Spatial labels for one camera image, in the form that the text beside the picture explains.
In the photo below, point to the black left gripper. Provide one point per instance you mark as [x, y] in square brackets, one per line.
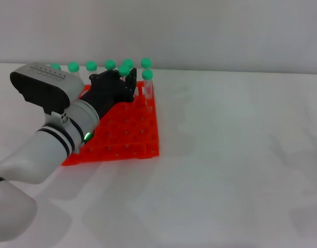
[104, 93]

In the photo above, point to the white-labelled tube with green cap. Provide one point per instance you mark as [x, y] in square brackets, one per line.
[123, 70]

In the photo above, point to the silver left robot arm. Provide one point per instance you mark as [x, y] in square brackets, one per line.
[31, 160]

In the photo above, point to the clear tube with green cap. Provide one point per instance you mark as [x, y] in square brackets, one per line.
[91, 65]
[128, 62]
[147, 75]
[110, 64]
[55, 66]
[73, 66]
[146, 62]

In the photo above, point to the orange plastic test tube rack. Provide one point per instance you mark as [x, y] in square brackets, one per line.
[132, 129]

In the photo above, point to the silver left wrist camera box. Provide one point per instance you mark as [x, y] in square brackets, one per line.
[44, 87]

